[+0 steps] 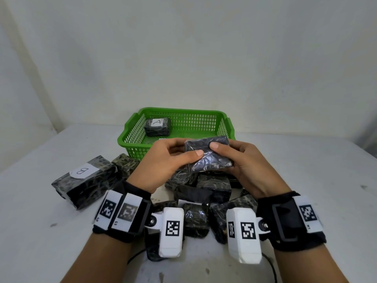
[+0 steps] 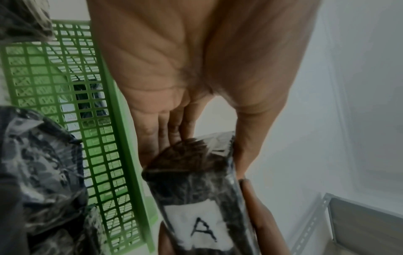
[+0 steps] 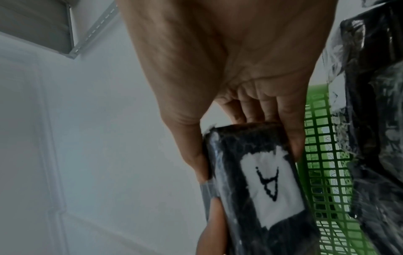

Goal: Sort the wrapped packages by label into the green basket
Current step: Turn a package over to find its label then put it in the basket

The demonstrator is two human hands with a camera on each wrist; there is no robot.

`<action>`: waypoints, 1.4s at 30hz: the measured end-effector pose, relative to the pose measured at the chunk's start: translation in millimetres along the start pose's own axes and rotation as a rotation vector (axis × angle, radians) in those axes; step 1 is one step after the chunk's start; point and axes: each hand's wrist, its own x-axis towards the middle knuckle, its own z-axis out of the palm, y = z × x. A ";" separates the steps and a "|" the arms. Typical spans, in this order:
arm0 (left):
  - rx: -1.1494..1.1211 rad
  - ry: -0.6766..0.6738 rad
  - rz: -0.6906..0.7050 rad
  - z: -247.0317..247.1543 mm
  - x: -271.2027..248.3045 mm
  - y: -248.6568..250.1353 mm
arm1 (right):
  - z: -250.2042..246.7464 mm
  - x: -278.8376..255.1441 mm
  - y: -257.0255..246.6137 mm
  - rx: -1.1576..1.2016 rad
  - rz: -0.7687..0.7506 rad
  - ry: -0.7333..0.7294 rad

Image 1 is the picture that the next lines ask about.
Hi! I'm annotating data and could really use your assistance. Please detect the person's left hand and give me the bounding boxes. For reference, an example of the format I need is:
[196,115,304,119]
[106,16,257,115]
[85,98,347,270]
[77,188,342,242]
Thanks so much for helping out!
[126,137,205,195]

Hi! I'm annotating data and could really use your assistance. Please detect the black packets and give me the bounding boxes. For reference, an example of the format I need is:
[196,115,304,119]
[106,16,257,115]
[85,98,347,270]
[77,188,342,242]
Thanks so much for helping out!
[144,166,260,261]

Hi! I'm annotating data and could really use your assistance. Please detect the black wristband with marker tags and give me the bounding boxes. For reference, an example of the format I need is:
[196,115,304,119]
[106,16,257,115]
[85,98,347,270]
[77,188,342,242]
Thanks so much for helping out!
[92,181,153,244]
[256,191,327,252]

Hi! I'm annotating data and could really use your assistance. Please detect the small camouflage packet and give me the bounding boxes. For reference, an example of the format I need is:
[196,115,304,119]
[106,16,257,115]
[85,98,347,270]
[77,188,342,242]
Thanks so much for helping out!
[111,153,141,181]

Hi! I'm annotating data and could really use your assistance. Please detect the person's right hand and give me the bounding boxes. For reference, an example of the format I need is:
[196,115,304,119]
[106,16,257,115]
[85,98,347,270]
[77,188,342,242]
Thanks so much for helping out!
[209,139,291,201]

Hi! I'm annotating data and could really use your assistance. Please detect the large black packet labelled B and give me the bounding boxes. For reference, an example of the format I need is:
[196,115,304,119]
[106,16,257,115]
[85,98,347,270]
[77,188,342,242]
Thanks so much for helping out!
[51,155,118,210]

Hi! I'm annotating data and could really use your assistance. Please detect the black cable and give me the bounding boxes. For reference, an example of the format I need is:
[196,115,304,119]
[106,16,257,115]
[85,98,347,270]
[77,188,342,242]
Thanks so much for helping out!
[127,247,148,264]
[261,252,279,283]

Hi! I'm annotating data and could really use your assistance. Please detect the green plastic basket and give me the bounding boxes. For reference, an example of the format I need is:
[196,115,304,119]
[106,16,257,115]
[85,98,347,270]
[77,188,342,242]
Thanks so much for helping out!
[117,107,236,160]

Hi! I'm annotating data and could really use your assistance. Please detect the person's right forearm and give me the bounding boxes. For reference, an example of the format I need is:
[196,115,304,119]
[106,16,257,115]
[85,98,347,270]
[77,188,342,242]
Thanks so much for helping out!
[274,243,350,283]

